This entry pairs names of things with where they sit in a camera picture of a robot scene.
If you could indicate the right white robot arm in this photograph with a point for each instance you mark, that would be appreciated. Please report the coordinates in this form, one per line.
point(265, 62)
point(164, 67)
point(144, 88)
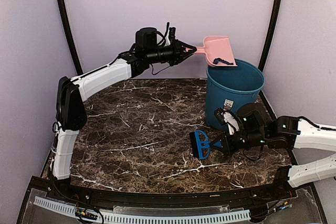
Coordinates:
point(251, 127)

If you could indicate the right black frame post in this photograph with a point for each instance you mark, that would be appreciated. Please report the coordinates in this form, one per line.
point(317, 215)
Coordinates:
point(269, 35)

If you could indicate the black table front rail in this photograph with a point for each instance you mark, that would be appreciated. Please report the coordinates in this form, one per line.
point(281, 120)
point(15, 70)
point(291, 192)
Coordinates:
point(248, 197)

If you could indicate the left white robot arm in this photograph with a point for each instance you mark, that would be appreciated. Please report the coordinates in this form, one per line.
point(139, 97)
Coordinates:
point(150, 47)

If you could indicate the left black frame post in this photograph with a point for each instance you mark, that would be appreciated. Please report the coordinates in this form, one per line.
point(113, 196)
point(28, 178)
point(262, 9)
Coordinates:
point(69, 37)

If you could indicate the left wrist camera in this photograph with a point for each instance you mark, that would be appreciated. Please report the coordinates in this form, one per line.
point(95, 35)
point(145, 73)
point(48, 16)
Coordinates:
point(167, 36)

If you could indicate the pink plastic dustpan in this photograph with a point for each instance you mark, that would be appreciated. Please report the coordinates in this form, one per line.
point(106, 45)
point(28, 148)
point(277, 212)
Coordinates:
point(217, 47)

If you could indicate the black frame post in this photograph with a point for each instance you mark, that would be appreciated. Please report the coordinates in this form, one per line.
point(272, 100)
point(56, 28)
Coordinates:
point(269, 35)
point(69, 37)

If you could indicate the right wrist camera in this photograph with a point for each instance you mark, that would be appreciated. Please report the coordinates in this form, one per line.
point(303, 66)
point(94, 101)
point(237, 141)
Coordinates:
point(226, 117)

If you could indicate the white slotted cable duct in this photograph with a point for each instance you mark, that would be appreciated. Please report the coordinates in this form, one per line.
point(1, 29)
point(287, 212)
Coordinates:
point(145, 215)

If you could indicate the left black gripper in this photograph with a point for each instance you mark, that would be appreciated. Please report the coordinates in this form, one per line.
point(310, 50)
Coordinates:
point(179, 52)

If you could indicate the blue plastic waste bin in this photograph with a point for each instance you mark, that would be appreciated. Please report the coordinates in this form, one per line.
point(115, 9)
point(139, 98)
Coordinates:
point(230, 88)

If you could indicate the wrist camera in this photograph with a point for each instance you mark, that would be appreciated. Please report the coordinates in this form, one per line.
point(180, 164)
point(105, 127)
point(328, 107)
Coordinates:
point(167, 36)
point(226, 117)

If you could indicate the dark blue paper scrap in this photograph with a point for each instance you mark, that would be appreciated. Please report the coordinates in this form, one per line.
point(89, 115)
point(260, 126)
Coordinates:
point(217, 61)

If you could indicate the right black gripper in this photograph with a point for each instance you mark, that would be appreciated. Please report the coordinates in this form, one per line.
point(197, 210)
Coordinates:
point(228, 149)

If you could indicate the blue hand brush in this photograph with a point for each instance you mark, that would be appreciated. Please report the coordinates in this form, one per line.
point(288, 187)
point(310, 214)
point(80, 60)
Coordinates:
point(201, 145)

